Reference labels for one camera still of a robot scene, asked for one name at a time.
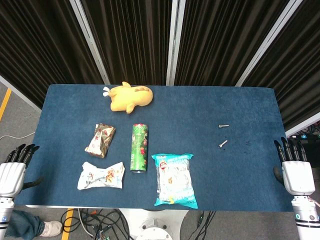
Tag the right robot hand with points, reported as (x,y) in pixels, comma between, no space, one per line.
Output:
(298,177)

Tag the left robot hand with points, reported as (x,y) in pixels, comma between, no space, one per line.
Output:
(11,177)

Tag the metal bolt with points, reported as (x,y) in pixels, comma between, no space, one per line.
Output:
(224,126)
(222,144)

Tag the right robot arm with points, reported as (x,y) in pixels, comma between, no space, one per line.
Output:
(306,217)

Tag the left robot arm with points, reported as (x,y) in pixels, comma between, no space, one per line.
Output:
(5,215)

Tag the person's jeans leg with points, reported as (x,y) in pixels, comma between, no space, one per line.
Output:
(25,222)

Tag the white sneaker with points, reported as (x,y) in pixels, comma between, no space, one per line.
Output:
(51,228)

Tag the white peanut snack bag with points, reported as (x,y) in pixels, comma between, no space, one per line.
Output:
(100,177)

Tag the gold foil snack bag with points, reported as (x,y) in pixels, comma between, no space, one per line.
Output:
(100,141)

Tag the dark curtain panel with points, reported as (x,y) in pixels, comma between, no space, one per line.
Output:
(220,37)
(130,37)
(37,50)
(300,75)

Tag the blue table cloth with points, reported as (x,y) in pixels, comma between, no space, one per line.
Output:
(200,105)

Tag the teal snack bag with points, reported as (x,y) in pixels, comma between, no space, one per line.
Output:
(175,180)

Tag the green chips can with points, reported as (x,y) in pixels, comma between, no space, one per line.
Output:
(139,147)

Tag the yellow plush toy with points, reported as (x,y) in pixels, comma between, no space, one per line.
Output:
(130,98)

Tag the white partition rail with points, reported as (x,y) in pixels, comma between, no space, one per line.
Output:
(300,128)
(20,94)

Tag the white partition post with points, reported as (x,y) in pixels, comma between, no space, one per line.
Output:
(271,42)
(87,30)
(175,42)

